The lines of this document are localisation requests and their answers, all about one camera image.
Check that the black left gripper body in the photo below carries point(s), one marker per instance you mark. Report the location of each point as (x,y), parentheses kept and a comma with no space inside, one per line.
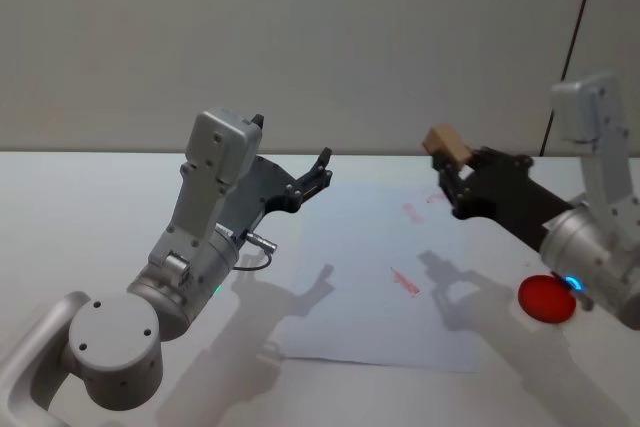
(267,187)

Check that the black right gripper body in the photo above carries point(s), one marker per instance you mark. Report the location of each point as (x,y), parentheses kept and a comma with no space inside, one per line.
(510,197)

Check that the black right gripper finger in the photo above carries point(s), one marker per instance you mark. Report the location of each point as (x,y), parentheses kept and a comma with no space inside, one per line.
(475,159)
(446,181)

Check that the small tan wooden block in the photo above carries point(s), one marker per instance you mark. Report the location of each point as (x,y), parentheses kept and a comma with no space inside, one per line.
(445,142)

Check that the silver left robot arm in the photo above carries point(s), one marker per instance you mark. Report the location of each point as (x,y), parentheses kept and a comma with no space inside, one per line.
(115,337)

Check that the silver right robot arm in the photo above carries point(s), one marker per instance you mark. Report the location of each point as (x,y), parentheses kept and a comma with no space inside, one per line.
(595,247)

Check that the white paper sheet red marks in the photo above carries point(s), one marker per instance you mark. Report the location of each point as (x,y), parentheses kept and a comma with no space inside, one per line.
(360,272)

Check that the red round disc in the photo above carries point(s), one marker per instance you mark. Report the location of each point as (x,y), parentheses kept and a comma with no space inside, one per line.
(545,299)

